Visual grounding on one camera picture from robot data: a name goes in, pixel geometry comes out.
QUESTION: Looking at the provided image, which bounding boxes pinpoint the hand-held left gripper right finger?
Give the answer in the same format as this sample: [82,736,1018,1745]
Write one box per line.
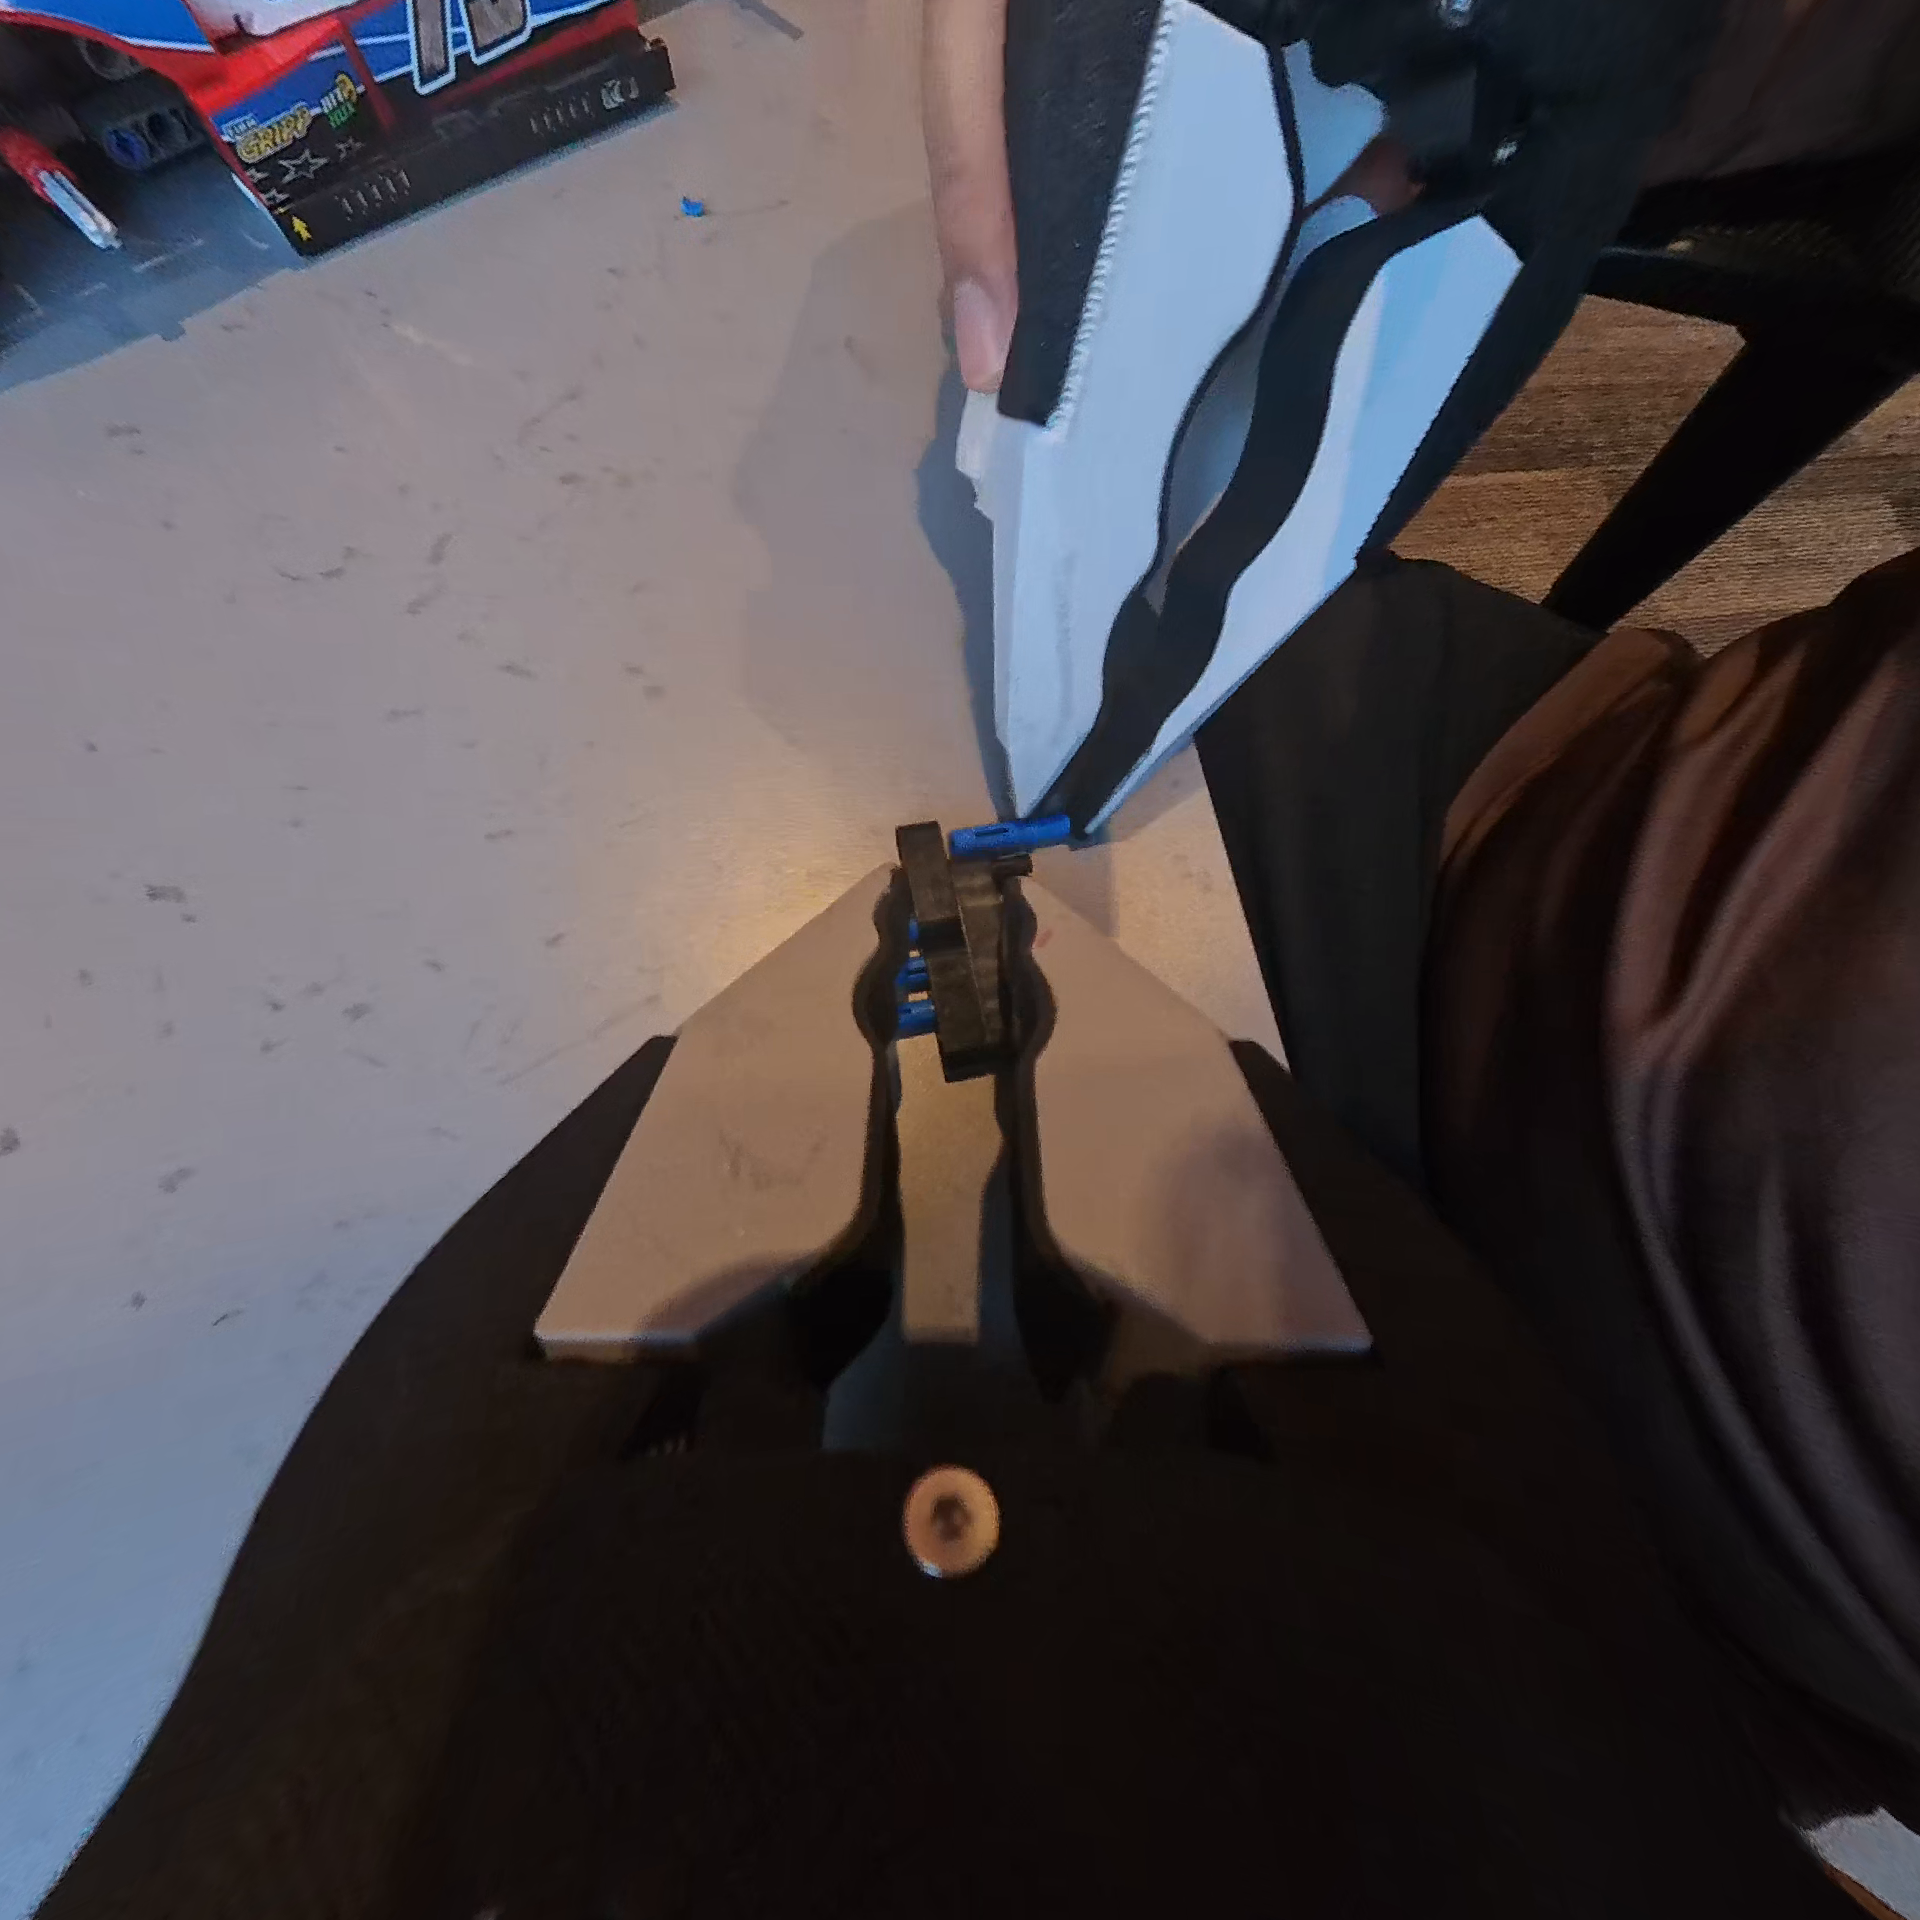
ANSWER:
[1008,872,1375,1397]

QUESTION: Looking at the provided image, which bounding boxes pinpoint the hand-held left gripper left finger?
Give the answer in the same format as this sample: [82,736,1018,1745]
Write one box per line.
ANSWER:
[532,872,908,1390]

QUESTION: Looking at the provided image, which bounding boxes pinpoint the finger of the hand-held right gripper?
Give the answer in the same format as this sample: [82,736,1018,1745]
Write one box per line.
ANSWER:
[957,0,1304,818]
[1068,194,1526,838]

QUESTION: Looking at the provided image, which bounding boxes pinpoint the black beam assembly blue pins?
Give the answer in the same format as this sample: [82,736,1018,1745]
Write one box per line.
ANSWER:
[892,816,1051,1086]

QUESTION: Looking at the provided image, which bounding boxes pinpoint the light grey desk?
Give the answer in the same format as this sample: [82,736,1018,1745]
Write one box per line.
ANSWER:
[0,0,1292,1920]

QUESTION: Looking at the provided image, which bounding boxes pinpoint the person's right hand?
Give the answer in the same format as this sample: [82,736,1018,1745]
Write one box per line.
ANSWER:
[918,0,1021,396]

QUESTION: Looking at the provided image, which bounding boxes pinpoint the person's brown shirt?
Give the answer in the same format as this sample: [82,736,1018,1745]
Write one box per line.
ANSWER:
[1423,554,1920,1862]

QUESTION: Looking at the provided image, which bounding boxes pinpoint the red toy brick car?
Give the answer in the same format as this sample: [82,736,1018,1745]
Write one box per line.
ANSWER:
[0,0,676,260]

